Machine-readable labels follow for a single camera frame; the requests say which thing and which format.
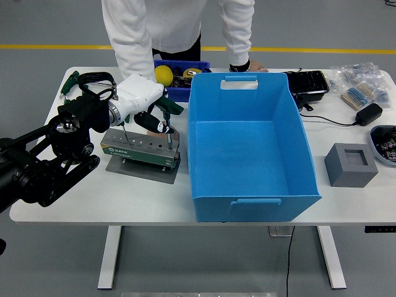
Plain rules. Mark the person's left hand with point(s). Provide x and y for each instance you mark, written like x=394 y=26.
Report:
x=258 y=66

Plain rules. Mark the person's right hand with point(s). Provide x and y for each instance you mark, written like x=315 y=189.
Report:
x=177 y=139

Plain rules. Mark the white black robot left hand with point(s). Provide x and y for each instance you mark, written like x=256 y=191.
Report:
x=139 y=91

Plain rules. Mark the grey green hex key stand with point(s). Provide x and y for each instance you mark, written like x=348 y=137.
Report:
x=139 y=156

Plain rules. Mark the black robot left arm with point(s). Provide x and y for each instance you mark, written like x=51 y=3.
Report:
x=31 y=167

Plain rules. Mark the person's left forearm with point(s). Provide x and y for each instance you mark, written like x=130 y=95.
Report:
x=238 y=46

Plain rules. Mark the person's right forearm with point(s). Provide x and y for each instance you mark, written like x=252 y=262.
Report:
x=133 y=55

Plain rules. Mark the large blue folding box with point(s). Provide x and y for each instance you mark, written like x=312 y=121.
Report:
x=241 y=154

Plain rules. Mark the black wristwatch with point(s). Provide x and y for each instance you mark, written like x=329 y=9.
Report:
x=239 y=66

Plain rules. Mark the dark metal hardware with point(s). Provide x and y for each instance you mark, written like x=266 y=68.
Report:
x=178 y=80

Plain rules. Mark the small blue plastic bin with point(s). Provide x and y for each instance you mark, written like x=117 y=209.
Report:
x=179 y=94

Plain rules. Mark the black plastic case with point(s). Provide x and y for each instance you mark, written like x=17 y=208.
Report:
x=309 y=83

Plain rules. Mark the yellow tape measure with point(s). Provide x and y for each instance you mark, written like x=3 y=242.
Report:
x=190 y=72

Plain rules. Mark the person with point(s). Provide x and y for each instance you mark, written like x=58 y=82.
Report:
x=173 y=24

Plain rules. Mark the clear plastic component bags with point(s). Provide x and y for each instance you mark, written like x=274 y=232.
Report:
x=362 y=72

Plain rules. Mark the blue resistor tape bundle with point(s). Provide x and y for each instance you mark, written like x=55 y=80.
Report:
x=359 y=96

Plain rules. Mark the black power adapter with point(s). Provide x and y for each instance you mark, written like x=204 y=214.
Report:
x=369 y=114

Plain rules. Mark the grey cube block with recess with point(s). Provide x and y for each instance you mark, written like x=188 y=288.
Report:
x=340 y=173

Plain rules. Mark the white table leg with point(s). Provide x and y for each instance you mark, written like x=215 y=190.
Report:
x=332 y=256
x=108 y=256

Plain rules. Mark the blue-rimmed tray with parts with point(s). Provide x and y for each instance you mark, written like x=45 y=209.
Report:
x=385 y=139

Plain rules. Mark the black table control panel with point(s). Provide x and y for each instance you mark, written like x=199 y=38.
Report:
x=380 y=229

